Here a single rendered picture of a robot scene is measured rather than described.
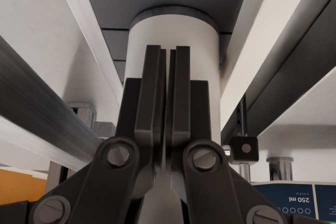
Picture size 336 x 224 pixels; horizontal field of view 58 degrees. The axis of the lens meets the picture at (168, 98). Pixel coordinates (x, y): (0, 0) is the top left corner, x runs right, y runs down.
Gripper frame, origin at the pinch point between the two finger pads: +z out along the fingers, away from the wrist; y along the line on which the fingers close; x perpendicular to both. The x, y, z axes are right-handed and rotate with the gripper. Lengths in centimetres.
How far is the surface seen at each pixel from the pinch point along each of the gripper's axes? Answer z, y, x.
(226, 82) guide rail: 4.1, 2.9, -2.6
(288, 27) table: 14.4, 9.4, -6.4
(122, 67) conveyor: 9.1, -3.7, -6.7
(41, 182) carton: 89, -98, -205
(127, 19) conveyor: 7.1, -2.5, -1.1
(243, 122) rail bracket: 15.1, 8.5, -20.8
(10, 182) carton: 70, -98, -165
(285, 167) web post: 18.5, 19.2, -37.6
